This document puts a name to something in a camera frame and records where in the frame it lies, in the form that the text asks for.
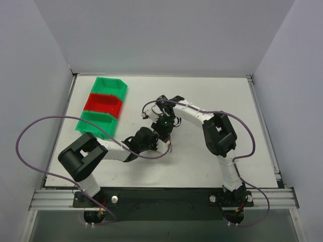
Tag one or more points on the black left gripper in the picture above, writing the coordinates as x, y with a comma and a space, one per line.
155, 140

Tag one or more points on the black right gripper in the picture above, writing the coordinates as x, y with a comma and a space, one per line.
164, 123

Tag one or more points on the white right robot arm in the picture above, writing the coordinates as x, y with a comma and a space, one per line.
219, 135

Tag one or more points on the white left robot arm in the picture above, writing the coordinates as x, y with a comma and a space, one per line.
82, 157

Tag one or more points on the green plastic bin near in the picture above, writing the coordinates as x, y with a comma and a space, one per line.
105, 121

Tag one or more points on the green plastic bin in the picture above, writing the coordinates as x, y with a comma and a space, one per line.
105, 121
110, 86

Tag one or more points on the red plastic bin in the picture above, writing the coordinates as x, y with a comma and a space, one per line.
104, 103

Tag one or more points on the green plastic bin far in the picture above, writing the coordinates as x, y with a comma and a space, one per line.
110, 86

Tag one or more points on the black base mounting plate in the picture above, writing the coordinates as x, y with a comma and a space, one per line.
162, 212

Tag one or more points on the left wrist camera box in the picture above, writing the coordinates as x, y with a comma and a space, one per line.
164, 147

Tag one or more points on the aluminium front frame rail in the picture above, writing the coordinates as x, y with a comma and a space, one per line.
117, 198

